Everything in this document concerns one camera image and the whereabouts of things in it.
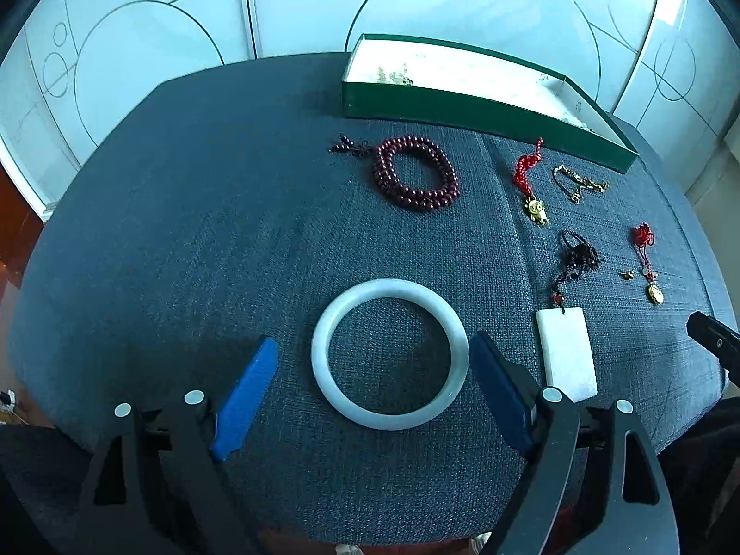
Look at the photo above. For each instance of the white jade bangle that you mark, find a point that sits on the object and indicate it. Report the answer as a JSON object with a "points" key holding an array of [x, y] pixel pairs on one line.
{"points": [[324, 370]]}

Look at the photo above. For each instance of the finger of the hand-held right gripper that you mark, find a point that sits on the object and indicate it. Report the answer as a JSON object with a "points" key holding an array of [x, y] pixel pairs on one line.
{"points": [[714, 336]]}

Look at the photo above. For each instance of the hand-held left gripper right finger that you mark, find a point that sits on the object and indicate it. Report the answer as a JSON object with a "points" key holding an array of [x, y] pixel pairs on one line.
{"points": [[500, 399]]}

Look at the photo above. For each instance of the green cardboard box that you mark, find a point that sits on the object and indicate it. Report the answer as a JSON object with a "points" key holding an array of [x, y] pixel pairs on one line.
{"points": [[451, 110]]}

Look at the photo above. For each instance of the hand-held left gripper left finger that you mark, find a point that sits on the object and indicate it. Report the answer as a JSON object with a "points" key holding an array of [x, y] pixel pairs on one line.
{"points": [[246, 399]]}

